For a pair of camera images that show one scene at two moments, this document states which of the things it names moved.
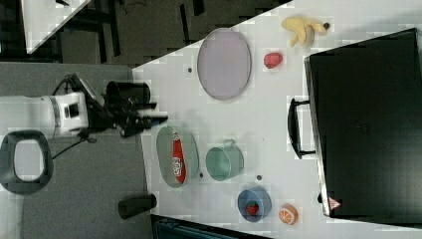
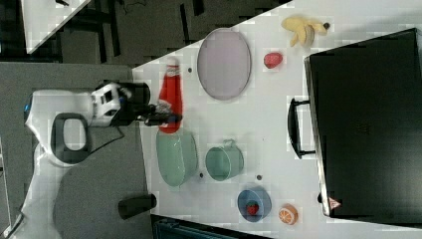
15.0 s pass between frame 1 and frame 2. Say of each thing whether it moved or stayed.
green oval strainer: stayed
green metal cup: stayed
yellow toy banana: stayed
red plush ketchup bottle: moved
